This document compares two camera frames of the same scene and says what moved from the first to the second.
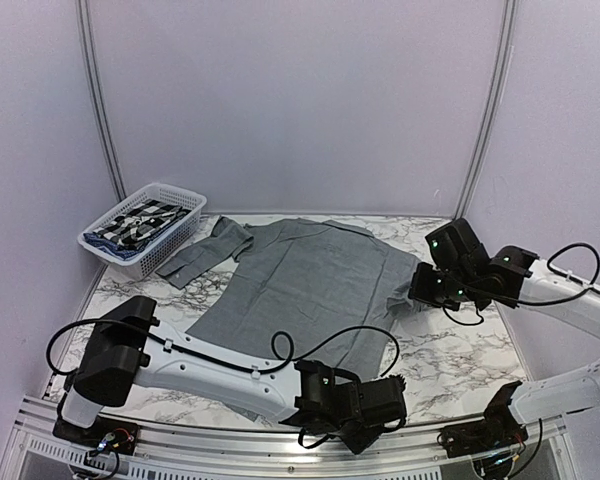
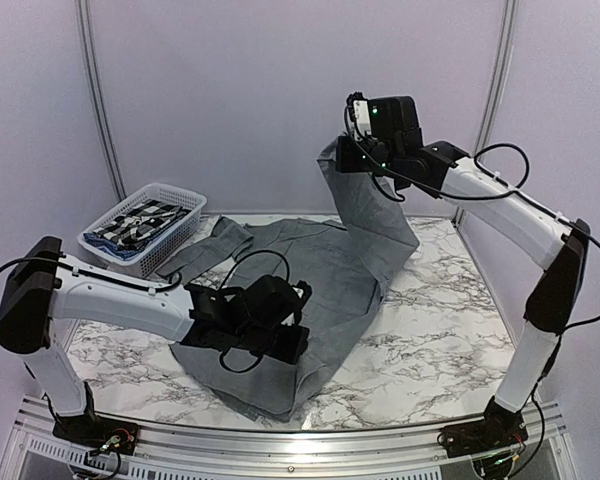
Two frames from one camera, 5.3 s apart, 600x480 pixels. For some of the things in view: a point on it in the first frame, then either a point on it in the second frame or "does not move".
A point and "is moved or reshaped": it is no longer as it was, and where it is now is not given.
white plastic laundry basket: x=148 y=232 does not move
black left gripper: x=360 y=444 → x=292 y=354
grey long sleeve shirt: x=309 y=291 is moved or reshaped
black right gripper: x=419 y=291 → x=345 y=163
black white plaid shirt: x=132 y=228 does not move
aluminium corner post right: x=497 y=104 does not move
